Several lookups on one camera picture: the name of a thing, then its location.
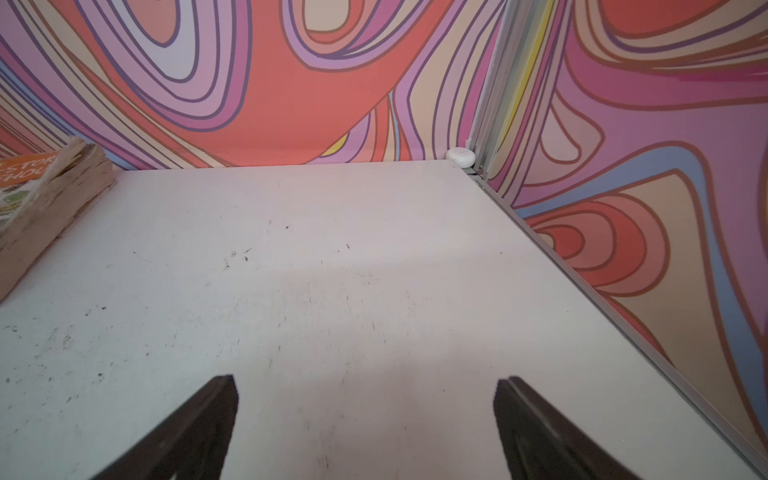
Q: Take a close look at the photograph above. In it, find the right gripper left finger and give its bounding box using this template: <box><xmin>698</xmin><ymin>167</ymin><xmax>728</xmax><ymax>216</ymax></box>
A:
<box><xmin>95</xmin><ymin>375</ymin><xmax>239</xmax><ymax>479</ymax></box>

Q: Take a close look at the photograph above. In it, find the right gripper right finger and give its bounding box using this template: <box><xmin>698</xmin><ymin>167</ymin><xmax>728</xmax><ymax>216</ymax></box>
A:
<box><xmin>493</xmin><ymin>376</ymin><xmax>639</xmax><ymax>480</ymax></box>

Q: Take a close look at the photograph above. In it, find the white corner foot cap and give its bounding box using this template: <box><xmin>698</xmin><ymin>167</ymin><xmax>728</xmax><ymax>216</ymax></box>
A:
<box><xmin>445</xmin><ymin>147</ymin><xmax>476</xmax><ymax>169</ymax></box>

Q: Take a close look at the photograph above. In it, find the orange treehouse book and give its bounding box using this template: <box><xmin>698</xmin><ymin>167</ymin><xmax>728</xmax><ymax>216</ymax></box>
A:
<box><xmin>1</xmin><ymin>137</ymin><xmax>116</xmax><ymax>298</ymax></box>

